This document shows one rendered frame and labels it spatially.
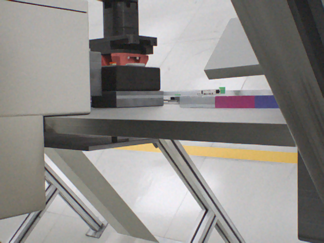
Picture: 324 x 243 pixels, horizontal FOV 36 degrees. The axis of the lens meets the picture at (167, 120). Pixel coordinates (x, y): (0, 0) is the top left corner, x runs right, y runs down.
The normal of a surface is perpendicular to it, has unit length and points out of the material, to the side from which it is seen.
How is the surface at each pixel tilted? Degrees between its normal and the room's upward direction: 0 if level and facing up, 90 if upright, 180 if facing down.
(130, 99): 90
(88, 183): 90
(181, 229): 0
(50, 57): 90
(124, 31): 68
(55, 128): 46
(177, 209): 0
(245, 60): 0
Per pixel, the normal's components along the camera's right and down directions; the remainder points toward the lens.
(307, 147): -0.44, 0.73
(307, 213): -0.63, 0.05
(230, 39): -0.45, -0.68
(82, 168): 0.77, 0.02
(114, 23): -0.21, 0.05
